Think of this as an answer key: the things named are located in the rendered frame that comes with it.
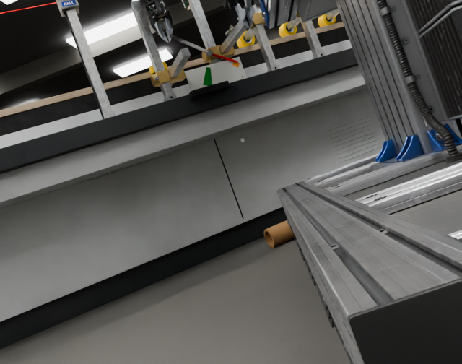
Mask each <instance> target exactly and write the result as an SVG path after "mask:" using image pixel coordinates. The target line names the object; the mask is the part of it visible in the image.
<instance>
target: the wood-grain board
mask: <svg viewBox="0 0 462 364"><path fill-rule="evenodd" d="M341 27H344V23H343V22H339V23H336V24H332V25H327V26H324V27H319V28H316V29H315V32H316V34H319V33H324V32H327V31H330V30H335V29H338V28H341ZM305 37H306V35H305V32H299V33H297V34H294V35H288V36H285V37H282V38H277V39H274V40H269V43H270V46H275V45H278V44H281V43H286V42H289V41H292V40H297V39H300V38H305ZM259 49H260V46H259V44H258V43H257V44H255V45H250V46H246V47H243V48H238V49H235V54H234V55H233V56H236V55H240V54H243V53H247V52H251V51H256V50H259ZM207 63H208V62H206V63H205V62H204V60H203V59H202V58H199V59H196V60H193V61H188V62H186V64H185V65H184V67H183V69H187V68H191V67H194V66H198V65H202V64H207ZM150 77H151V73H150V71H149V72H146V73H143V74H137V75H135V76H132V77H127V78H123V79H118V80H115V81H112V82H107V83H104V84H103V87H104V89H105V90H108V89H111V88H114V87H119V86H122V85H127V84H131V83H133V82H138V81H142V80H145V79H149V78H150ZM92 93H93V91H92V88H91V87H88V88H84V89H81V90H76V91H73V92H68V93H65V94H62V95H57V96H53V97H49V98H46V99H42V100H37V101H34V102H31V103H26V104H23V105H18V106H14V107H12V108H7V109H3V110H0V118H2V117H5V116H10V115H13V114H16V113H21V112H24V111H29V110H32V109H35V108H40V107H43V106H46V105H51V104H54V103H59V102H62V101H65V100H70V99H73V98H78V97H81V96H84V95H89V94H92Z"/></svg>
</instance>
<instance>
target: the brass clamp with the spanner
mask: <svg viewBox="0 0 462 364"><path fill-rule="evenodd" d="M220 46H221V45H218V46H215V47H211V48H208V49H207V50H212V52H213V54H217V55H219V56H224V57H226V58H231V57H233V55H234V54H235V49H234V48H233V47H232V48H231V49H230V50H229V51H228V53H223V54H221V51H220V49H219V47H220ZM202 59H203V60H204V62H205V63H206V62H209V63H211V62H212V60H213V59H218V57H215V56H210V57H208V56H207V55H206V53H205V52H203V51H202Z"/></svg>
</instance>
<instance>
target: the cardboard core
mask: <svg viewBox="0 0 462 364"><path fill-rule="evenodd" d="M263 233H264V237H265V239H266V242H267V243H268V245H269V246H270V247H271V248H274V247H277V246H279V245H281V244H283V243H286V242H288V241H290V240H292V239H295V234H294V233H293V232H292V230H291V228H290V226H289V225H288V223H287V220H286V221H284V222H281V223H279V224H277V225H274V226H272V227H269V228H267V229H265V230H264V232H263Z"/></svg>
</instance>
